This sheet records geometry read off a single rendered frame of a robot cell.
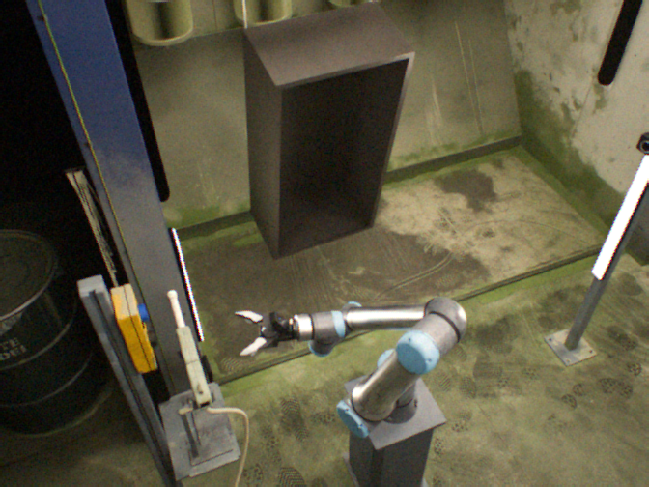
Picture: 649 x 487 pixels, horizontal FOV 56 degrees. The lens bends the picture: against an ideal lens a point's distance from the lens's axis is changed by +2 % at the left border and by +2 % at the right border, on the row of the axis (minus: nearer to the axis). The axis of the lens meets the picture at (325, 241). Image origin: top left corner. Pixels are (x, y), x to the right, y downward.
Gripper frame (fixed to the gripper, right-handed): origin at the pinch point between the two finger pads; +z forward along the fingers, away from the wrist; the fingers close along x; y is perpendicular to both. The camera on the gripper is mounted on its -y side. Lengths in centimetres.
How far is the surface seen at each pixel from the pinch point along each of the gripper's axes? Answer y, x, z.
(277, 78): -33, 86, -24
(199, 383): 2.3, -14.6, 13.1
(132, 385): -0.9, -13.6, 32.5
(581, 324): 77, 21, -185
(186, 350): 6.4, -1.1, 16.1
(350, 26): -35, 114, -58
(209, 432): 37.6, -18.9, 10.4
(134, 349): -21.6, -12.0, 30.0
